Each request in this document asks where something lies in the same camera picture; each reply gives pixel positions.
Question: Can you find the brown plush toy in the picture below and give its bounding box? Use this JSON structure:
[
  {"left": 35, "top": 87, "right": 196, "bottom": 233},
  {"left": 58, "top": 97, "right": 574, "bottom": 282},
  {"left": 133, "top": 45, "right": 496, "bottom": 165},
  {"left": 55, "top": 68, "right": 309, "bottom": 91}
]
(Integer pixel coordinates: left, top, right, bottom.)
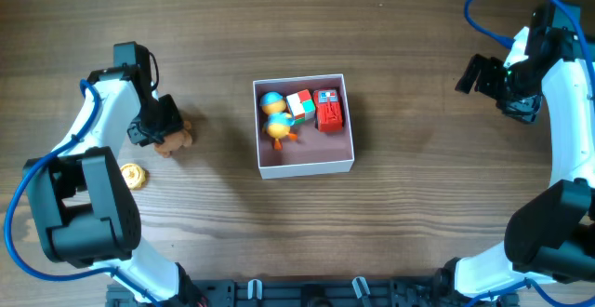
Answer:
[{"left": 154, "top": 121, "right": 192, "bottom": 158}]

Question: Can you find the small toy burger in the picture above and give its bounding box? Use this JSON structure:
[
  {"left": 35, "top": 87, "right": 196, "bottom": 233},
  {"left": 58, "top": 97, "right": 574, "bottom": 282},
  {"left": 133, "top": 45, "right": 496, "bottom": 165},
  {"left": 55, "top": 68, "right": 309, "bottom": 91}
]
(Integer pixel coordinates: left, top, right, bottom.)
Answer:
[{"left": 120, "top": 163, "right": 147, "bottom": 190}]

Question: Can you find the orange duck toy blue cap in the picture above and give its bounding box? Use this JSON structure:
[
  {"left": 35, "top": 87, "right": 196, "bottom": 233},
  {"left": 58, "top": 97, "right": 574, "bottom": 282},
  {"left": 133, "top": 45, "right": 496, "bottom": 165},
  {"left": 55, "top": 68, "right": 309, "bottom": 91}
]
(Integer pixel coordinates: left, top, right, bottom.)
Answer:
[{"left": 259, "top": 91, "right": 298, "bottom": 151}]

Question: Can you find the colourful puzzle cube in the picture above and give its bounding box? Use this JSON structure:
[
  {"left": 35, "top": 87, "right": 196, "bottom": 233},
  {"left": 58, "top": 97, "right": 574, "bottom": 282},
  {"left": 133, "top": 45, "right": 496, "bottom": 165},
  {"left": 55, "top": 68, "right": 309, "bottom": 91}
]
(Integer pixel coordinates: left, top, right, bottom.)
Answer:
[{"left": 285, "top": 89, "right": 316, "bottom": 124}]

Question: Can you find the red toy fire truck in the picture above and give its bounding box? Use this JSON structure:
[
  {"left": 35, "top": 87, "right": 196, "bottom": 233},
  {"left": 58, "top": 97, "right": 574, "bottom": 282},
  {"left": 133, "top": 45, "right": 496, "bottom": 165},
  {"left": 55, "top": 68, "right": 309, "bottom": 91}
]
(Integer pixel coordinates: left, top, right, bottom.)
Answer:
[{"left": 313, "top": 88, "right": 343, "bottom": 133}]

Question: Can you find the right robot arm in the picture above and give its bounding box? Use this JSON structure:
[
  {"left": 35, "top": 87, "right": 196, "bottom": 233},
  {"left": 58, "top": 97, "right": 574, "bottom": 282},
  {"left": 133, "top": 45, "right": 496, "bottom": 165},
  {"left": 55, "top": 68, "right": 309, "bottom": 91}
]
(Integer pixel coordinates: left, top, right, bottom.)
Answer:
[{"left": 451, "top": 3, "right": 594, "bottom": 300}]

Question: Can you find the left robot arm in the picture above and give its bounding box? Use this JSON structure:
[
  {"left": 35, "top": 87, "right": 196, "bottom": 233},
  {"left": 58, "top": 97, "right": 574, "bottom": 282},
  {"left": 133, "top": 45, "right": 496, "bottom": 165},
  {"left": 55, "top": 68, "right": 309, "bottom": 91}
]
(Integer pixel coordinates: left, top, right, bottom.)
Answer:
[{"left": 4, "top": 42, "right": 208, "bottom": 306}]

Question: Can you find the pink white open box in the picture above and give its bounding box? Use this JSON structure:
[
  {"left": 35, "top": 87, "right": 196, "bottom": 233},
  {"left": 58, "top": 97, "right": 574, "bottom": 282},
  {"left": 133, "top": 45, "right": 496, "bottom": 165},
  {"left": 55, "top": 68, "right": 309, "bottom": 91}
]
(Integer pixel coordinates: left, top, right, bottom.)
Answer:
[{"left": 252, "top": 73, "right": 355, "bottom": 180}]

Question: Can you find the left blue cable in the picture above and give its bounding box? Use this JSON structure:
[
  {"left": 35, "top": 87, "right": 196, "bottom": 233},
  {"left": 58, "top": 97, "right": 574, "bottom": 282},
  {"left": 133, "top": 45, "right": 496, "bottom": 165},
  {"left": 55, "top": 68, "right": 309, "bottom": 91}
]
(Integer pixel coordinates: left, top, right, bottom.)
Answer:
[{"left": 3, "top": 78, "right": 162, "bottom": 307}]

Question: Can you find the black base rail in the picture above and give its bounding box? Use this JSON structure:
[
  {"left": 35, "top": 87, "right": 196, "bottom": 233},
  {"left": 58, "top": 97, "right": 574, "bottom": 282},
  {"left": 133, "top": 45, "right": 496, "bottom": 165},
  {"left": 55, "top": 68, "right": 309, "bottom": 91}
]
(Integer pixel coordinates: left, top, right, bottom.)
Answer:
[{"left": 105, "top": 276, "right": 466, "bottom": 307}]

